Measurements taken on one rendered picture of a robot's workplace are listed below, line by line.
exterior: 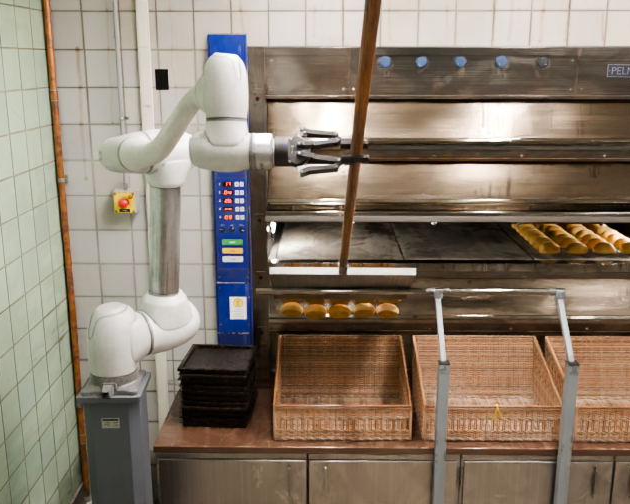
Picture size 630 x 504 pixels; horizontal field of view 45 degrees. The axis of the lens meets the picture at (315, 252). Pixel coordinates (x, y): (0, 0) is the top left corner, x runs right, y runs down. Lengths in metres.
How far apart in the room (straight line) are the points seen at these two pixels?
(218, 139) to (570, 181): 1.94
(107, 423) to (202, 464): 0.65
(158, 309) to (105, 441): 0.46
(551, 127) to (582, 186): 0.29
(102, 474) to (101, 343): 0.46
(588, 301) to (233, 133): 2.15
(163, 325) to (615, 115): 2.06
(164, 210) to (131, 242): 0.97
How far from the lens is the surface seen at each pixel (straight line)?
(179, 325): 2.62
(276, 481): 3.16
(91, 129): 3.41
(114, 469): 2.70
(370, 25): 1.45
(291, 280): 2.94
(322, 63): 3.26
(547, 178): 3.43
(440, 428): 3.01
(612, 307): 3.64
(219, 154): 1.89
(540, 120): 3.39
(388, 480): 3.16
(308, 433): 3.11
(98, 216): 3.46
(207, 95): 1.92
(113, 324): 2.52
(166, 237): 2.52
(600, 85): 3.46
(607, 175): 3.52
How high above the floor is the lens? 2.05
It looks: 14 degrees down
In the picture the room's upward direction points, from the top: straight up
